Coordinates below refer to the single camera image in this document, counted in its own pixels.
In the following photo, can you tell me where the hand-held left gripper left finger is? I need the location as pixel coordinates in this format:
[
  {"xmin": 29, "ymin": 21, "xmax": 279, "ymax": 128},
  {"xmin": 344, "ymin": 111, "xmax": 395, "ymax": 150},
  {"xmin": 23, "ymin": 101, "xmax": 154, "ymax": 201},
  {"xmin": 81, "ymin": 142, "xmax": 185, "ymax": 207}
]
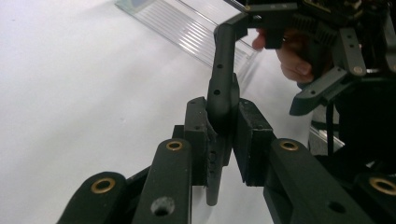
[{"xmin": 172, "ymin": 96, "xmax": 216, "ymax": 188}]

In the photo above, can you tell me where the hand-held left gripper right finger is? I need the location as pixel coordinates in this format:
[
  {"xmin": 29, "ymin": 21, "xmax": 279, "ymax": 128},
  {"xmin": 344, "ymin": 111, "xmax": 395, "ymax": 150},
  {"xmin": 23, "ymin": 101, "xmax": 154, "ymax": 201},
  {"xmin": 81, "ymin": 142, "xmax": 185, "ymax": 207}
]
[{"xmin": 233, "ymin": 98, "xmax": 276, "ymax": 188}]

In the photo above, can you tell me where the black phone case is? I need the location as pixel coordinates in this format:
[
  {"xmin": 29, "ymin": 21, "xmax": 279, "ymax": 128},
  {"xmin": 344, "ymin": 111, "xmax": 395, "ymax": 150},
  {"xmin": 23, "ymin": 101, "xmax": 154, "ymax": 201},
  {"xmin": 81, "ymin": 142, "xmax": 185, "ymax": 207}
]
[{"xmin": 204, "ymin": 22, "xmax": 241, "ymax": 207}]

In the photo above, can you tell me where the clear plastic tray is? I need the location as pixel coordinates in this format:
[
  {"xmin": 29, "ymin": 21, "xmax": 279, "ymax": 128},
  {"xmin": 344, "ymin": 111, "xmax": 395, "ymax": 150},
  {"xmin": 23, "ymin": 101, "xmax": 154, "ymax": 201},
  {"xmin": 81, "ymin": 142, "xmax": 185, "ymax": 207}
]
[{"xmin": 115, "ymin": 0, "xmax": 262, "ymax": 94}]

